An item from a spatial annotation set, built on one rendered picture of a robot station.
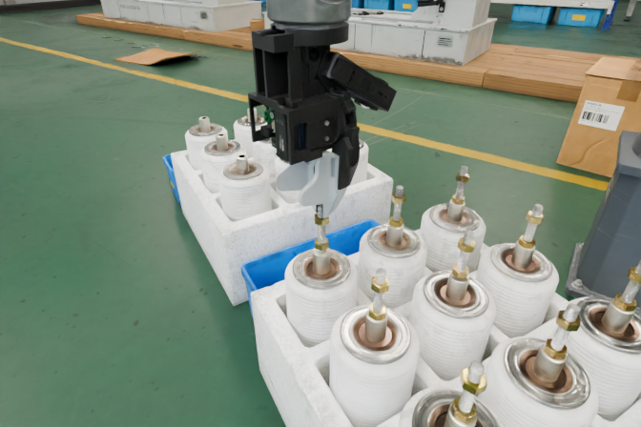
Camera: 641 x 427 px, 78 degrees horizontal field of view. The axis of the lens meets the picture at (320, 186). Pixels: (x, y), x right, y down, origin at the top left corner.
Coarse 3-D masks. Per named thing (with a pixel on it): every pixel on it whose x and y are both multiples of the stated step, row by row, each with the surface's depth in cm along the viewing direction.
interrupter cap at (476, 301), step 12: (432, 276) 50; (444, 276) 50; (432, 288) 48; (444, 288) 49; (468, 288) 48; (480, 288) 48; (432, 300) 46; (444, 300) 47; (468, 300) 47; (480, 300) 46; (444, 312) 45; (456, 312) 45; (468, 312) 45; (480, 312) 45
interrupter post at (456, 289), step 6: (450, 276) 46; (468, 276) 46; (450, 282) 46; (456, 282) 46; (462, 282) 45; (450, 288) 46; (456, 288) 46; (462, 288) 46; (450, 294) 47; (456, 294) 46; (462, 294) 46; (456, 300) 47
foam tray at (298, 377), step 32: (352, 256) 65; (480, 256) 66; (256, 320) 59; (544, 320) 58; (288, 352) 49; (320, 352) 49; (288, 384) 51; (320, 384) 45; (416, 384) 48; (448, 384) 45; (288, 416) 55; (320, 416) 42; (640, 416) 42
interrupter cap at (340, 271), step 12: (312, 252) 54; (336, 252) 54; (300, 264) 52; (312, 264) 52; (336, 264) 52; (348, 264) 52; (300, 276) 50; (312, 276) 50; (324, 276) 50; (336, 276) 50; (348, 276) 50; (312, 288) 49; (324, 288) 48
